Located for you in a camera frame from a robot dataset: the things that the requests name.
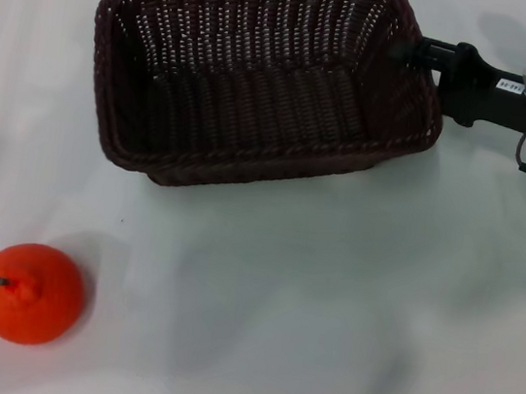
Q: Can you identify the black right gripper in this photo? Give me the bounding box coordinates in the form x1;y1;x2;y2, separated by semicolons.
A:
380;31;526;138

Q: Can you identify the dark brown woven basket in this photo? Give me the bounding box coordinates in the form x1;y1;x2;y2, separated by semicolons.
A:
72;0;461;225

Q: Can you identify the orange mandarin fruit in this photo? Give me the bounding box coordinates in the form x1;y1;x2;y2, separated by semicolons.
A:
0;239;91;354

